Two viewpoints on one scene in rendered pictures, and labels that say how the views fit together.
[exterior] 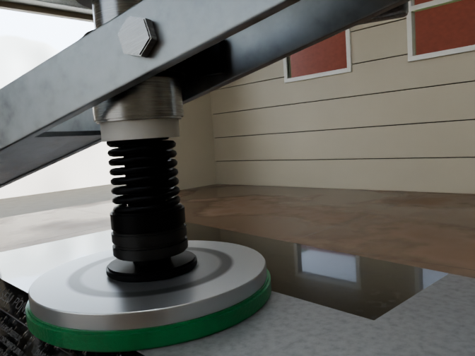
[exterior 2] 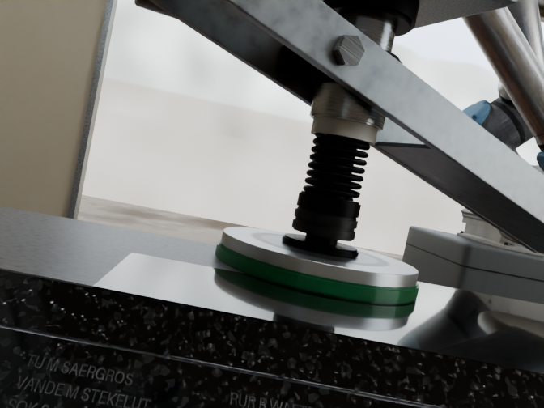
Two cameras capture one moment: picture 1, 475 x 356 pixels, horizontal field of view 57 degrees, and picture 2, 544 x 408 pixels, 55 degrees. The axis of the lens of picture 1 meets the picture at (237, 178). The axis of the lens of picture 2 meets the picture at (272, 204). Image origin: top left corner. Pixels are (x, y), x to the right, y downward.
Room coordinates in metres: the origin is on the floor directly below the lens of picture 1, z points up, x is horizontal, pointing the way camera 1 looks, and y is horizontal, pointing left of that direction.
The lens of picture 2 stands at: (0.70, -0.41, 0.92)
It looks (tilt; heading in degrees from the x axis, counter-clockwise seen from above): 3 degrees down; 127
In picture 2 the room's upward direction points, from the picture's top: 12 degrees clockwise
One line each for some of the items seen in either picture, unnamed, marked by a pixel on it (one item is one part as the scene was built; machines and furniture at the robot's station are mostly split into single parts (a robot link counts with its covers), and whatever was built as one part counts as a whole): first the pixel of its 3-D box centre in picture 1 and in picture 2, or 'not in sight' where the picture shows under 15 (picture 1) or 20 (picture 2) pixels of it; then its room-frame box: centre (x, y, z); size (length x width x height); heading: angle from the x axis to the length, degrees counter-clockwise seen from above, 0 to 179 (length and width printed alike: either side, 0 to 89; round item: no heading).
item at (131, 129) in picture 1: (139, 119); (346, 122); (0.40, 0.09, 0.99); 0.07 x 0.07 x 0.04
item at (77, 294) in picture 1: (153, 274); (318, 253); (0.40, 0.09, 0.84); 0.21 x 0.21 x 0.01
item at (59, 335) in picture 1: (153, 277); (317, 257); (0.40, 0.09, 0.84); 0.22 x 0.22 x 0.04
